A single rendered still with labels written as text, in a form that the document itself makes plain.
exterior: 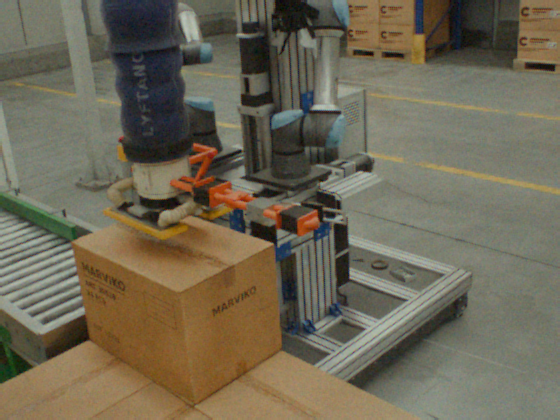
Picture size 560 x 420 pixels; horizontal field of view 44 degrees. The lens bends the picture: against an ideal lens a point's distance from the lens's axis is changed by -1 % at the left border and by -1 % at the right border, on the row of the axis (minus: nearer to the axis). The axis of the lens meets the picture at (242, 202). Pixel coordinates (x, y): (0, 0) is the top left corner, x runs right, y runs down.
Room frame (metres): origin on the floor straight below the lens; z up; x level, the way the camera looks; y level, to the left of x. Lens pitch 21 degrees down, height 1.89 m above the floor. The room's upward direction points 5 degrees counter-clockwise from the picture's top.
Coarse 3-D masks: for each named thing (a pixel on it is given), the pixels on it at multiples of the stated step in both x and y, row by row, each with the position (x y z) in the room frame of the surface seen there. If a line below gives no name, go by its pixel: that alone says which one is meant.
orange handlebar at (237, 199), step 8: (200, 152) 2.36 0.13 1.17; (216, 152) 2.32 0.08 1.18; (192, 160) 2.23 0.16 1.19; (200, 160) 2.26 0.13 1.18; (184, 176) 2.05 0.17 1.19; (176, 184) 2.01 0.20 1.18; (184, 184) 1.98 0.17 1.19; (192, 192) 1.95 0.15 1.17; (224, 192) 1.90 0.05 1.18; (232, 192) 1.87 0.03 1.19; (240, 192) 1.85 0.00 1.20; (216, 200) 1.86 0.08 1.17; (224, 200) 1.83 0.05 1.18; (232, 200) 1.81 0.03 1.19; (240, 200) 1.85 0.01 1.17; (248, 200) 1.82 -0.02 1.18; (232, 208) 1.81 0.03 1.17; (240, 208) 1.79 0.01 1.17; (280, 208) 1.72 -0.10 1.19; (264, 216) 1.71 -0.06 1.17; (272, 216) 1.69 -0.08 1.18; (304, 224) 1.61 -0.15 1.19; (312, 224) 1.61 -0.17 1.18
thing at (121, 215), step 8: (112, 208) 2.13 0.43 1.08; (120, 208) 2.13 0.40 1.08; (112, 216) 2.10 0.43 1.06; (120, 216) 2.07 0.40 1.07; (128, 216) 2.05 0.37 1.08; (136, 216) 2.04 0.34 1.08; (152, 216) 1.99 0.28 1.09; (128, 224) 2.03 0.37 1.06; (136, 224) 1.99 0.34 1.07; (144, 224) 1.98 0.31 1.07; (152, 224) 1.97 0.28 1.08; (176, 224) 1.96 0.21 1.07; (184, 224) 1.95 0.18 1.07; (152, 232) 1.93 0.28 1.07; (160, 232) 1.91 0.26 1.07; (168, 232) 1.91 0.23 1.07; (176, 232) 1.92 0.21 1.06
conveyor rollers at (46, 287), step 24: (0, 216) 3.60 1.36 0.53; (0, 240) 3.23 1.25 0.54; (24, 240) 3.22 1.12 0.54; (48, 240) 3.20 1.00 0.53; (0, 264) 2.94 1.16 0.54; (24, 264) 2.92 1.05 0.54; (48, 264) 2.91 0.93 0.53; (72, 264) 2.89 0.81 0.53; (0, 288) 2.67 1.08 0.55; (24, 288) 2.65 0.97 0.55; (48, 288) 2.63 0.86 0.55; (72, 288) 2.61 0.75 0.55; (48, 312) 2.42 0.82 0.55; (72, 312) 2.40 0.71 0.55
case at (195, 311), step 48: (96, 240) 2.19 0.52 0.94; (144, 240) 2.15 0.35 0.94; (192, 240) 2.11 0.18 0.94; (240, 240) 2.08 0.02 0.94; (96, 288) 2.11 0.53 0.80; (144, 288) 1.89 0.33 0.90; (192, 288) 1.79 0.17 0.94; (240, 288) 1.92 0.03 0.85; (96, 336) 2.16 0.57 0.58; (144, 336) 1.92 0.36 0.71; (192, 336) 1.77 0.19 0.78; (240, 336) 1.90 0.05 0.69; (192, 384) 1.76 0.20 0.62
